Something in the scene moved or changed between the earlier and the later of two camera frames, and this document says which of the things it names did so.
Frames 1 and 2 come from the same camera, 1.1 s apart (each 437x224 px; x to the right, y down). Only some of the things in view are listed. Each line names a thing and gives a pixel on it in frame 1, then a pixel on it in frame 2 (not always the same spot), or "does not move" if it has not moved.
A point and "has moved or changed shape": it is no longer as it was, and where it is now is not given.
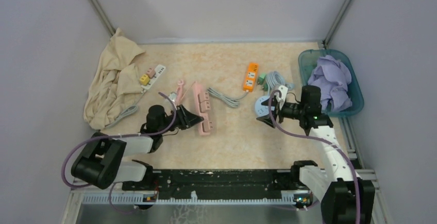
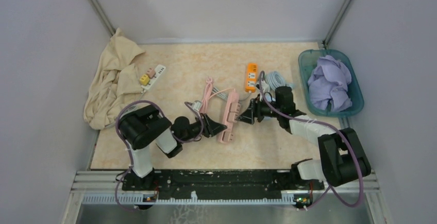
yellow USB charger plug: x=145 y=80 does not move
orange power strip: x=251 y=76 does not move
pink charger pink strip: x=206 y=126 has moved or changed shape
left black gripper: x=187 y=119 -> x=211 y=127
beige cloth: x=117 y=83 does not move
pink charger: x=203 y=97 -> x=235 y=107
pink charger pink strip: x=204 y=106 -> x=231 y=116
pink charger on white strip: x=151 y=72 does not move
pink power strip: x=201 y=108 -> x=233 y=108
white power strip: x=159 y=70 does not move
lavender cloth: x=333 y=78 does not move
